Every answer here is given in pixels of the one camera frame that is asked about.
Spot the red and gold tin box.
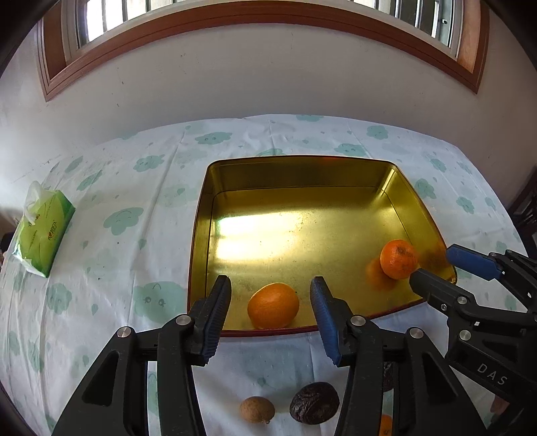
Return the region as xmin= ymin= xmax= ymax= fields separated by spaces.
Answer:
xmin=187 ymin=155 xmax=459 ymax=338

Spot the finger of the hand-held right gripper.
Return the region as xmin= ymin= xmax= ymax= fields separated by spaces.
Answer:
xmin=409 ymin=269 xmax=537 ymax=336
xmin=445 ymin=244 xmax=537 ymax=294

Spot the dark wooden furniture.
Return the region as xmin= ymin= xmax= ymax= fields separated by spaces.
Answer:
xmin=507 ymin=168 xmax=537 ymax=252

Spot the wrinkled dark passion fruit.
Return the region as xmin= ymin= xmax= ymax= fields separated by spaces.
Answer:
xmin=289 ymin=382 xmax=340 ymax=425

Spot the green tissue pack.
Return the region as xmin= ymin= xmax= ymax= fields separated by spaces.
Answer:
xmin=12 ymin=181 xmax=76 ymax=278

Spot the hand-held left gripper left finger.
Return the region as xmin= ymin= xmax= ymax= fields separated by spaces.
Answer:
xmin=52 ymin=274 xmax=233 ymax=436

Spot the white barred window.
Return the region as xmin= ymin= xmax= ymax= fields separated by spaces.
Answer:
xmin=63 ymin=0 xmax=462 ymax=59

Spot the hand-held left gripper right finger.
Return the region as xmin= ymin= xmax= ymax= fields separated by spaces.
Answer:
xmin=309 ymin=276 xmax=489 ymax=436

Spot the brown wooden window frame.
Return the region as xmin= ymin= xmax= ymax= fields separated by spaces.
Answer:
xmin=37 ymin=0 xmax=491 ymax=102

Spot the small brown longan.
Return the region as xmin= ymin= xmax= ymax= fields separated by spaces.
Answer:
xmin=239 ymin=396 xmax=276 ymax=424

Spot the white cloud print tablecloth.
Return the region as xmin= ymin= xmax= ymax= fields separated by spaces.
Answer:
xmin=0 ymin=114 xmax=529 ymax=436

